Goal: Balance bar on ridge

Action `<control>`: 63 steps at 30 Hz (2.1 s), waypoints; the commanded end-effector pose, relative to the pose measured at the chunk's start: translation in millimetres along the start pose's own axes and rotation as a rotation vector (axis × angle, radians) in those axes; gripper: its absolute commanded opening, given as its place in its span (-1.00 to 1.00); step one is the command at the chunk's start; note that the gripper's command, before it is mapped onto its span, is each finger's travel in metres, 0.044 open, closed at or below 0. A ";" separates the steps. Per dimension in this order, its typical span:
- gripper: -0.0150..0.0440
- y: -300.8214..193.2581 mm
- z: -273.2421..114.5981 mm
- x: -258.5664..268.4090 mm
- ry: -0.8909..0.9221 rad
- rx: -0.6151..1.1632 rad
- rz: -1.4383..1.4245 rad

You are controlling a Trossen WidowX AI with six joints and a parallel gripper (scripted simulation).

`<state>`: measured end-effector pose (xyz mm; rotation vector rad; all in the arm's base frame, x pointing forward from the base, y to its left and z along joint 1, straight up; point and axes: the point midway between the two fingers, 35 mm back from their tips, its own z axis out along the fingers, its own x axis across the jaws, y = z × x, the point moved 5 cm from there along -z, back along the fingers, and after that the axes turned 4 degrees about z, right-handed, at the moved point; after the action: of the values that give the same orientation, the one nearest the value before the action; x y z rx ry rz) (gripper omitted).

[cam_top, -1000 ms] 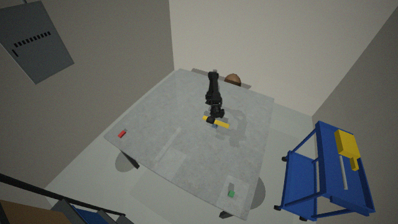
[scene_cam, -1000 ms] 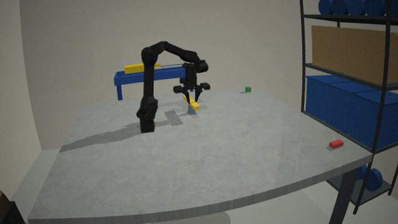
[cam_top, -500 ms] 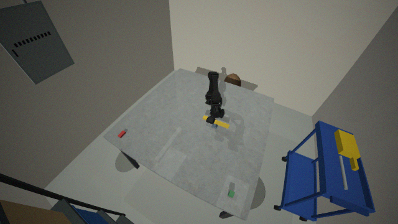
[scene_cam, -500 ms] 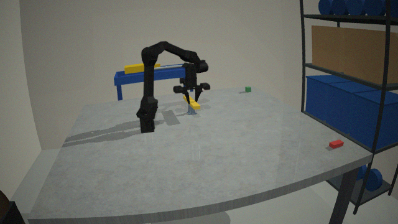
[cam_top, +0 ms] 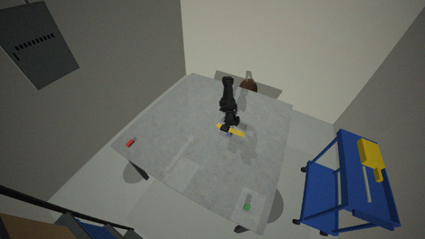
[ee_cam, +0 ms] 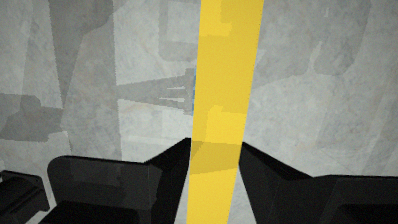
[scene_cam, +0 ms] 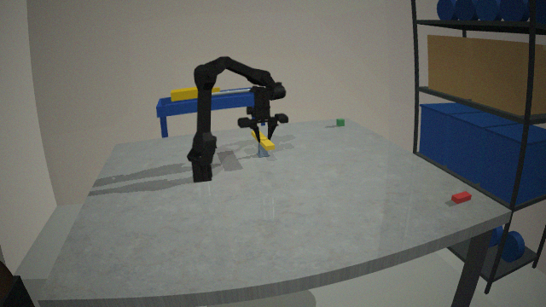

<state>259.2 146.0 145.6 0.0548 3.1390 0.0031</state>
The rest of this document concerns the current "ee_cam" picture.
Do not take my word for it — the yellow bar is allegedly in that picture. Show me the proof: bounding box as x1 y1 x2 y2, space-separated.
186 0 264 224

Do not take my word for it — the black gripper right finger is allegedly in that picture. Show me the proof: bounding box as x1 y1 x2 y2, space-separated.
238 142 398 224

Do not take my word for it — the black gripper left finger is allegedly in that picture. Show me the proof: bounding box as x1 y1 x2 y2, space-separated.
47 137 191 224

